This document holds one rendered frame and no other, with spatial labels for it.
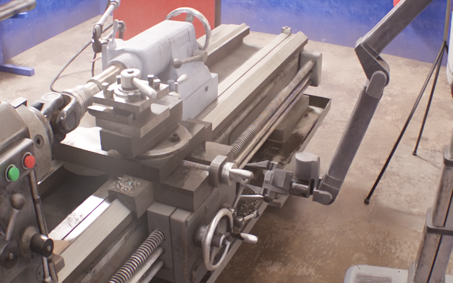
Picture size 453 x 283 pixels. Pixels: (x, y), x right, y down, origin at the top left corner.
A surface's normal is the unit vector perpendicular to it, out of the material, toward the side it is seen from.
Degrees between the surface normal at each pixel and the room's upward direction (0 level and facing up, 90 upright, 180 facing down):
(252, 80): 36
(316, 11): 90
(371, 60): 88
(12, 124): 45
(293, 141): 0
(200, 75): 62
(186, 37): 82
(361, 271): 0
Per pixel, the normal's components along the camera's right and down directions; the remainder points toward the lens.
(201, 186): 0.93, 0.19
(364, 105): -0.32, 0.42
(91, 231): 0.56, -0.61
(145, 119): 0.02, -0.89
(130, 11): -0.04, 0.45
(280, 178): -0.29, -0.21
